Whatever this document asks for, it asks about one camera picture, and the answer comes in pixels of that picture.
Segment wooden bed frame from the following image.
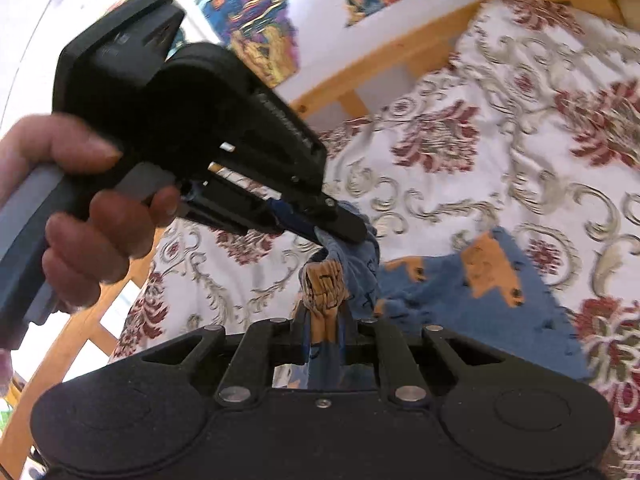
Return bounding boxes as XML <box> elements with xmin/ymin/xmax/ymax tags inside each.
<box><xmin>0</xmin><ymin>0</ymin><xmax>640</xmax><ymax>466</ymax></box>

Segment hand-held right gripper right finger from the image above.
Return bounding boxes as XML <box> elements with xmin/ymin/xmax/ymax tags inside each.
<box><xmin>344</xmin><ymin>310</ymin><xmax>506</xmax><ymax>407</ymax></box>

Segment person's left hand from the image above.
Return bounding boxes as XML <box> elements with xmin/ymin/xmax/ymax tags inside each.
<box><xmin>0</xmin><ymin>112</ymin><xmax>182</xmax><ymax>312</ymax></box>

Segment yellow and blue wall poster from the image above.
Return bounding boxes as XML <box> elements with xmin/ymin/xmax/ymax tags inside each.
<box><xmin>196</xmin><ymin>0</ymin><xmax>302</xmax><ymax>89</ymax></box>

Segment white floral blanket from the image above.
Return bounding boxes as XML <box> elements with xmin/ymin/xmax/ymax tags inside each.
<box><xmin>107</xmin><ymin>0</ymin><xmax>640</xmax><ymax>480</ymax></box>

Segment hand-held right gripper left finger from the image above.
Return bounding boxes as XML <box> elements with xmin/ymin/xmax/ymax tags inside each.
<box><xmin>142</xmin><ymin>307</ymin><xmax>307</xmax><ymax>407</ymax></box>

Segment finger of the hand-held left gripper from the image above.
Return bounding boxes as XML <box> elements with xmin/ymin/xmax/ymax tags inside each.
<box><xmin>181</xmin><ymin>180</ymin><xmax>327</xmax><ymax>242</ymax></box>
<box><xmin>292</xmin><ymin>175</ymin><xmax>369</xmax><ymax>242</ymax></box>

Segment blue pants with orange print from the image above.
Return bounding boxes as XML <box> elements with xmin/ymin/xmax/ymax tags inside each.
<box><xmin>272</xmin><ymin>200</ymin><xmax>594</xmax><ymax>392</ymax></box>

